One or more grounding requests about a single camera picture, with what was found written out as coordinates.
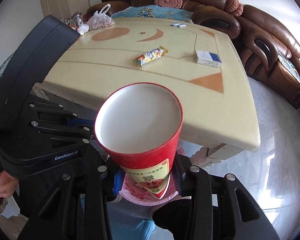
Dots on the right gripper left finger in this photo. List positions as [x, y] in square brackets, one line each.
[115, 183]

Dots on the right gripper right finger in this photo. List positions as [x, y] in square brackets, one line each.
[181, 175]

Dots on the red paper cup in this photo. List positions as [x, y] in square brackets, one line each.
[138, 118]

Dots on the white blue cigarette box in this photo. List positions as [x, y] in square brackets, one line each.
[208, 58]

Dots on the orange snack bar wrapper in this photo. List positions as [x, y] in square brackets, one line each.
[150, 56]

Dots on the pink trash bag bin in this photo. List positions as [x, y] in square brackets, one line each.
[147, 180]

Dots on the person left hand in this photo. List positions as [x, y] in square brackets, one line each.
[8, 185]

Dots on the blue plastic stool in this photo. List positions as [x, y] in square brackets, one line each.
[129, 221]

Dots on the beige wooden table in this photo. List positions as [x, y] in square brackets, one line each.
[219, 110]

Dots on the silver gum pack right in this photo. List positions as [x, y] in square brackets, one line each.
[181, 25]

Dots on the brown leather armchair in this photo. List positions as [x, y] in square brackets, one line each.
[269, 52]

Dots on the small white plastic bag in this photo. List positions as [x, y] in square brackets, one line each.
[83, 29]

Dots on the blue floral sofa cover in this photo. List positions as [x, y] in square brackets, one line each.
[154, 11]

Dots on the clear bag of nuts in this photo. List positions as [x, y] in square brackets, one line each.
[100, 19]

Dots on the glass jar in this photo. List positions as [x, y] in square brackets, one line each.
[77, 19]

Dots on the pink round cushion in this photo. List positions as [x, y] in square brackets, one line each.
[175, 4]

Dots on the pink cushion on sofa corner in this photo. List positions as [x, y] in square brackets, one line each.
[234, 8]

